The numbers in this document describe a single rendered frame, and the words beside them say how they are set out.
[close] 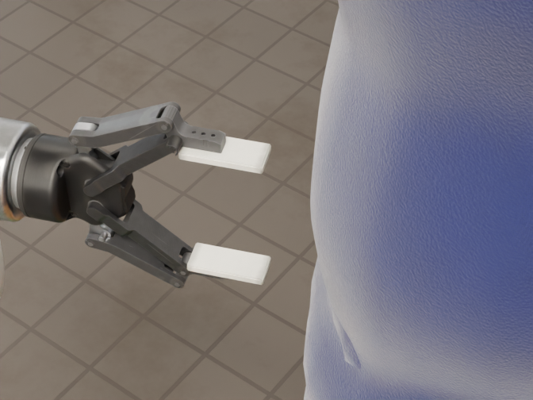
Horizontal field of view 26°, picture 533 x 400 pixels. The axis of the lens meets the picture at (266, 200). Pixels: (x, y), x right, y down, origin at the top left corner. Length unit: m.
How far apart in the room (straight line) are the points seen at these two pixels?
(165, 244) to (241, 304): 1.94
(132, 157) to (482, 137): 0.59
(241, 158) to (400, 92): 0.52
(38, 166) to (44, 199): 0.03
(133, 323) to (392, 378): 2.44
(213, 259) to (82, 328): 1.93
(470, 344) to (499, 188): 0.08
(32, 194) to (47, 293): 2.05
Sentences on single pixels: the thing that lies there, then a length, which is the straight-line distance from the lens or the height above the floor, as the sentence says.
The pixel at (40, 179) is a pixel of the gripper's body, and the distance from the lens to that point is 0.99.
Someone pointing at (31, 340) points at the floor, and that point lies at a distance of 2.95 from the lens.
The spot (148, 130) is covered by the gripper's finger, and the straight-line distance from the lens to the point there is 0.93.
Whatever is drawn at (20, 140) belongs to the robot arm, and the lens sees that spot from 1.01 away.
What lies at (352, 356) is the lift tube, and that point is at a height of 1.85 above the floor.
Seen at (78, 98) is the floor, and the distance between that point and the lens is 3.59.
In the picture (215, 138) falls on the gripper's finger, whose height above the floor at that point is 1.67.
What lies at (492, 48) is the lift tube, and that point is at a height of 2.07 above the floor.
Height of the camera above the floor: 2.29
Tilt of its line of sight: 45 degrees down
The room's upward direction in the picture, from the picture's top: straight up
